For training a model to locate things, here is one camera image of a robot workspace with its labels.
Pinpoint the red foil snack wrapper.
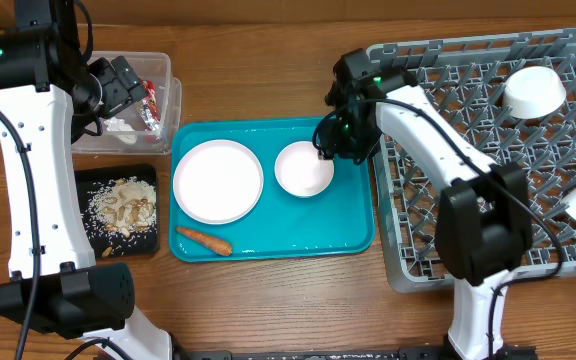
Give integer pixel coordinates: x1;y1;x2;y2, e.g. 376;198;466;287
139;80;161;134

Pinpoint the white tissue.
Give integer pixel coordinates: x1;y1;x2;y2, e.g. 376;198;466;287
104;117;137;145

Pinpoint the pink plate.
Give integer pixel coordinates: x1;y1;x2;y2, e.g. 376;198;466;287
172;139;264;225

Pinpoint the orange carrot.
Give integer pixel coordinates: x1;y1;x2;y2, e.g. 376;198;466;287
175;226;233;256

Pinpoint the white bowl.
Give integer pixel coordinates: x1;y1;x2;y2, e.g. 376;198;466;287
502;66;566;119

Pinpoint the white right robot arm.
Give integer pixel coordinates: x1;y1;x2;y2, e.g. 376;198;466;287
312;85;532;359

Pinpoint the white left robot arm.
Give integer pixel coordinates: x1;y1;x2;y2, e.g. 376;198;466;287
0;34;184;359

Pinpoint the clear plastic bin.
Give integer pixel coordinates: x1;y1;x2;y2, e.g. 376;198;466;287
72;51;182;155

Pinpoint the teal plastic tray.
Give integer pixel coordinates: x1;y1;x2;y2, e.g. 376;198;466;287
169;118;376;263

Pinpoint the rice and peanut pile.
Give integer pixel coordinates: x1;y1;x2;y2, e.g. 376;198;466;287
85;176;157;239

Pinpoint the black tray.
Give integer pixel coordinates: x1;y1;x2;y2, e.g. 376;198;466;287
75;164;159;258

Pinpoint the loose peanut shell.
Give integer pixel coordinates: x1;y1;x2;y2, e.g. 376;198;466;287
101;246;113;258

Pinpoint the grey dish rack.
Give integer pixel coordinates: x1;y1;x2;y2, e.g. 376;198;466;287
367;28;576;292

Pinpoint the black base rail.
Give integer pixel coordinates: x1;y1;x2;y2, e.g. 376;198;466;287
187;344;539;360

